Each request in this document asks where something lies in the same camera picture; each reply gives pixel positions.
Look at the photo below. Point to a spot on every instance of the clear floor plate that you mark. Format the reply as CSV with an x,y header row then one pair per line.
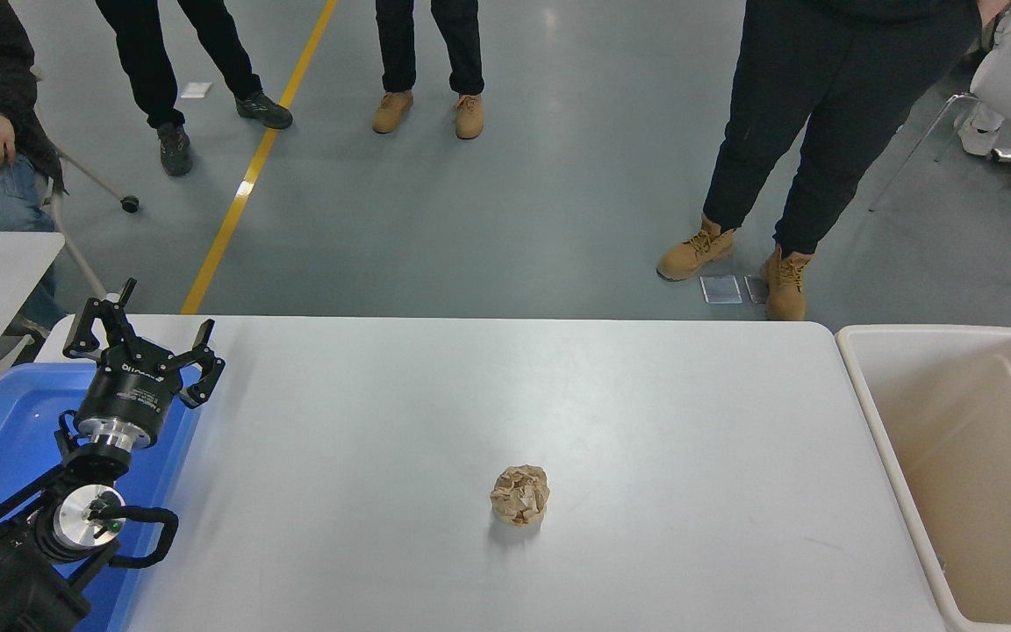
x,y
753,288
721,289

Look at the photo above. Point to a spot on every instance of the tan paper ball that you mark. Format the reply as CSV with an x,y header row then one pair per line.
x,y
520,496

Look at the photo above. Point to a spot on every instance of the blue plastic tray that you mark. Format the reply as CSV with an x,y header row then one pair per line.
x,y
5,421

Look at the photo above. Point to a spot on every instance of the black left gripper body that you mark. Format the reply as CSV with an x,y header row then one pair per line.
x,y
132,391

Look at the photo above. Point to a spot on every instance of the large pale plastic bin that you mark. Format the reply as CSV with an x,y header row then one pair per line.
x,y
979,527

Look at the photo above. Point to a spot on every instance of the white wheeled chair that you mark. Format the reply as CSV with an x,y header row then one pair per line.
x,y
129,204

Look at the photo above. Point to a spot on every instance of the white paper scrap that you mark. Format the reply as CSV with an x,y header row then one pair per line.
x,y
197,89

